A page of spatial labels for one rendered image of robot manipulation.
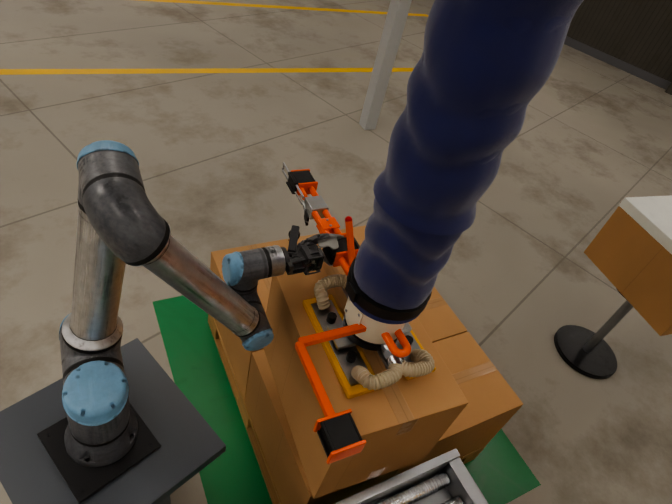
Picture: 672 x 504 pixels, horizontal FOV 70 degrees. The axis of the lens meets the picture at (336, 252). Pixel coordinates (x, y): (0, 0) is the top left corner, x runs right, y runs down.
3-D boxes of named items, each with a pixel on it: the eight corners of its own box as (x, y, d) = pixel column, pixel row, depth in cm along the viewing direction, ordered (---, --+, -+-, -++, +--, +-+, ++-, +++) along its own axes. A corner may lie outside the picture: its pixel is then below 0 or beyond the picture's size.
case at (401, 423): (422, 461, 164) (469, 402, 137) (313, 499, 148) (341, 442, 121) (354, 321, 201) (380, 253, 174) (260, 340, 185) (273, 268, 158)
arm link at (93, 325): (61, 392, 133) (73, 175, 88) (57, 340, 143) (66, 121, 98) (121, 382, 142) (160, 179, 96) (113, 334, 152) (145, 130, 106)
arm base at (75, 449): (79, 481, 130) (76, 466, 123) (54, 423, 138) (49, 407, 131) (149, 443, 141) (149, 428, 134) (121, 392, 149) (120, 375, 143)
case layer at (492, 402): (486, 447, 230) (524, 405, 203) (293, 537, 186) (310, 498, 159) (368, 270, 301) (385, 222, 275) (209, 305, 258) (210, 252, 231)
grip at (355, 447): (361, 452, 109) (367, 442, 106) (327, 464, 105) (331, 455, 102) (346, 418, 114) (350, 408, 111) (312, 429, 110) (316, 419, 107)
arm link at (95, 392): (70, 452, 125) (62, 421, 113) (65, 394, 135) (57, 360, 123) (134, 435, 132) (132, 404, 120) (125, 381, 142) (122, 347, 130)
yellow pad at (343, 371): (379, 389, 134) (384, 380, 130) (347, 399, 130) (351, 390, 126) (330, 297, 154) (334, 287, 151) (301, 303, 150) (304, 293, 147)
